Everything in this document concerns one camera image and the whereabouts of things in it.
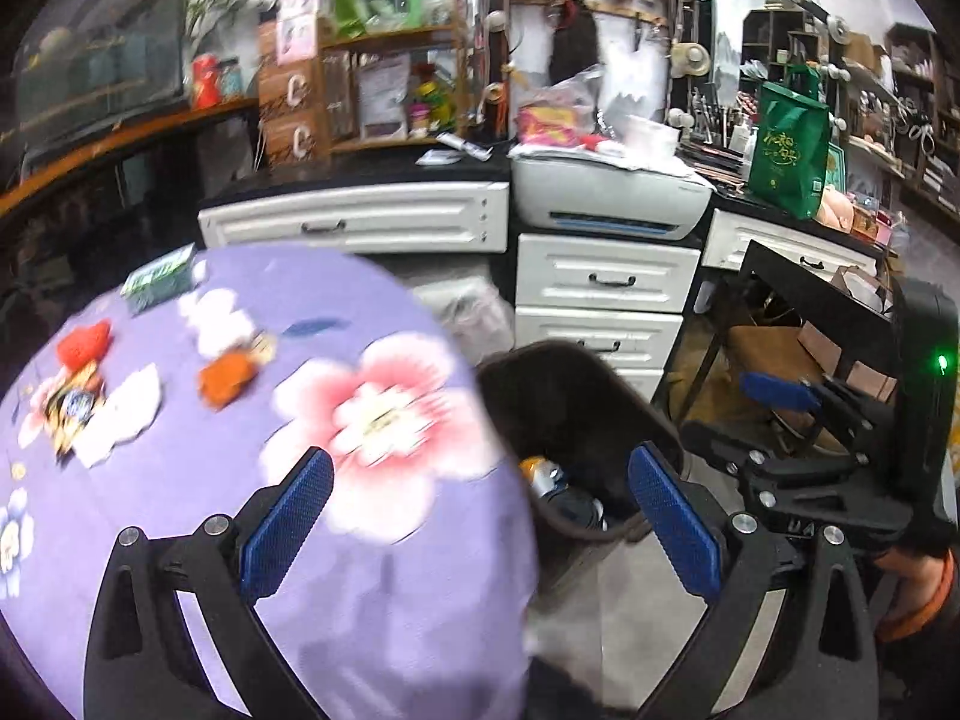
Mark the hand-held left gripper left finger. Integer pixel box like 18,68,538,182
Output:
82,446,335,720

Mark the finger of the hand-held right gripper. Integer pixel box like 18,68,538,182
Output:
741,373,893,436
679,420,856,479

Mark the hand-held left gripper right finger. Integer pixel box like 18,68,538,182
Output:
628,442,880,720

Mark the orange wrapper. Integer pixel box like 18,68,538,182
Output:
196,330,278,410

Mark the brown plastic trash bin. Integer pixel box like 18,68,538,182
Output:
476,340,687,608

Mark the blue snack wrapper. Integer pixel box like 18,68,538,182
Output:
41,360,106,462

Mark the red wrapper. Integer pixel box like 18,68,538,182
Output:
56,319,113,372

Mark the green packet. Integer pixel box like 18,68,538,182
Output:
120,244,197,316

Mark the person's right hand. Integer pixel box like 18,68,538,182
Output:
872,547,960,644

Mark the cardboard box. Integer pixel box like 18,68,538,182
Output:
724,322,818,421

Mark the purple floral tablecloth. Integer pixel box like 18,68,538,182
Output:
0,244,541,720

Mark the black chair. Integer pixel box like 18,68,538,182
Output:
652,240,901,458

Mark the white desk drawer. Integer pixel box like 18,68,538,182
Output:
705,208,882,278

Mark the white drawer unit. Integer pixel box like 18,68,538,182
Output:
514,232,702,398

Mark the green tote bag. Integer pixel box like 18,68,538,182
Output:
746,64,833,220

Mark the pile of makeup brushes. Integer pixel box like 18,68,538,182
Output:
679,86,751,192

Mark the white printer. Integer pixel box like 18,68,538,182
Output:
510,150,713,241

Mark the bin with clear liner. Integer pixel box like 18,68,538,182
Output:
420,277,515,350

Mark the white tissue pack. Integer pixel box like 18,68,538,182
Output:
619,114,683,162

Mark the dark storage shelf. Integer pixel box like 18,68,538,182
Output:
847,22,960,211

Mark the long white drawer cabinet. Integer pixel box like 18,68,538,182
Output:
197,180,511,256

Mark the small straw hat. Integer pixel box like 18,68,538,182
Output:
670,41,712,77

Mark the vanity mirror with bulbs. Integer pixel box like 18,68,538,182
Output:
679,0,856,136

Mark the clear bag with red contents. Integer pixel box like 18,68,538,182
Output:
514,64,605,151

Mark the brown coffee box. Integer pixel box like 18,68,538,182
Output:
259,60,331,117
261,116,331,166

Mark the white tube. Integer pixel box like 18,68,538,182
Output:
435,131,496,162

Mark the dark hanging wig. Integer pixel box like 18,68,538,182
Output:
547,0,601,87

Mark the orange wooden counter shelf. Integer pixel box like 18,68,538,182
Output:
0,94,260,215

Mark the white printed pouch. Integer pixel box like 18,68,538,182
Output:
356,52,412,140

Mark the red tin can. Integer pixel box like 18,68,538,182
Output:
191,54,222,107

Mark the wooden shelf rack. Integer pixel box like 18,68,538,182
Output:
322,22,470,155

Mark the glass terrarium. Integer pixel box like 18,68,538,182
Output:
11,0,188,158

